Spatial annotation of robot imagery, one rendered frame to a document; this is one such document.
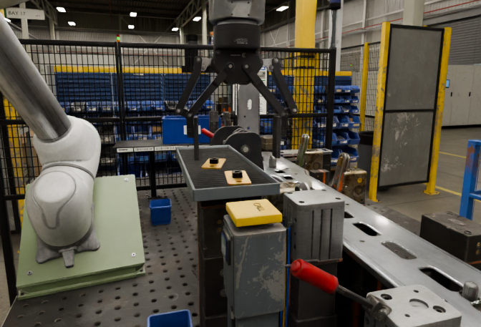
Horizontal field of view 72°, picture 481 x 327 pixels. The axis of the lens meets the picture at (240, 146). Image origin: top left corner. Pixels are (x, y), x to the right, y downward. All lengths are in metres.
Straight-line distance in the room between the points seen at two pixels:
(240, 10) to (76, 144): 0.74
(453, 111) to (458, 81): 0.92
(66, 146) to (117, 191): 0.31
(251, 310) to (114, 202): 0.91
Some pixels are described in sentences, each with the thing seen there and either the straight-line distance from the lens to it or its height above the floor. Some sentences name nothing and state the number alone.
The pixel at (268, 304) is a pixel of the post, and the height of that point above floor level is 1.04.
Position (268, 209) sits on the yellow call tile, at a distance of 0.44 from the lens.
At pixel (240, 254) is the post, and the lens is 0.42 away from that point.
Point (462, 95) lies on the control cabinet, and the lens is 12.92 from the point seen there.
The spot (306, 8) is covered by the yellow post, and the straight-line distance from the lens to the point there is 2.19.
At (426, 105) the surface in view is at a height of 1.10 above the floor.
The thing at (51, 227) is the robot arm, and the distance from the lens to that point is 1.08.
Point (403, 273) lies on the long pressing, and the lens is 0.67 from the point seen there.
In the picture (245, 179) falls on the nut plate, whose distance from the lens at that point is 0.56.
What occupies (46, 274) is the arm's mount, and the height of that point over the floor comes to 0.76.
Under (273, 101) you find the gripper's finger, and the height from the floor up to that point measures 1.29.
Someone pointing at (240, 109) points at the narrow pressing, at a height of 1.21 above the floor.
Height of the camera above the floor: 1.31
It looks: 10 degrees down
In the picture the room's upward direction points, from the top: straight up
